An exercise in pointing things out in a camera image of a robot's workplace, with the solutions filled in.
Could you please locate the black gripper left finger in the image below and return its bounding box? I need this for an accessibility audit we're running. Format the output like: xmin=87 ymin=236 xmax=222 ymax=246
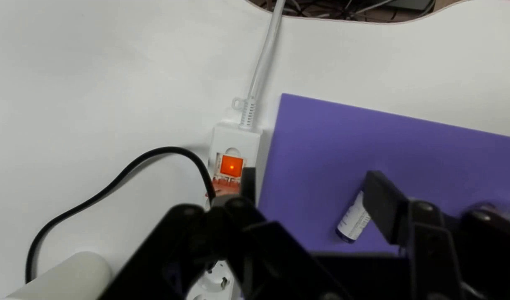
xmin=99 ymin=196 xmax=352 ymax=300

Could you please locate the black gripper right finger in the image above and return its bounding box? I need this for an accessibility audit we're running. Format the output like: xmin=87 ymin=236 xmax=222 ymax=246
xmin=362 ymin=169 xmax=510 ymax=300

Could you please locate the white power strip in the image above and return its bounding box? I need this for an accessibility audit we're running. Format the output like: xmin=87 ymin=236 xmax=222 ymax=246
xmin=185 ymin=122 xmax=275 ymax=300

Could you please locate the purple mat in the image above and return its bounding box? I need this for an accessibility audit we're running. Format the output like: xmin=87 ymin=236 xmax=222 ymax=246
xmin=257 ymin=92 xmax=510 ymax=259

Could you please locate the white paper cup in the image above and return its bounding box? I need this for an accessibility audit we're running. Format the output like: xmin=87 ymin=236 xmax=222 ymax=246
xmin=4 ymin=251 xmax=115 ymax=300

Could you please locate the black power cable with plug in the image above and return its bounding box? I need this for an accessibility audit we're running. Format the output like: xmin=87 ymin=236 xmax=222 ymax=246
xmin=24 ymin=146 xmax=219 ymax=286

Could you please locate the white power strip cord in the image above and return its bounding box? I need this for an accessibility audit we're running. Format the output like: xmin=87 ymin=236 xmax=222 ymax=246
xmin=229 ymin=0 xmax=289 ymax=134

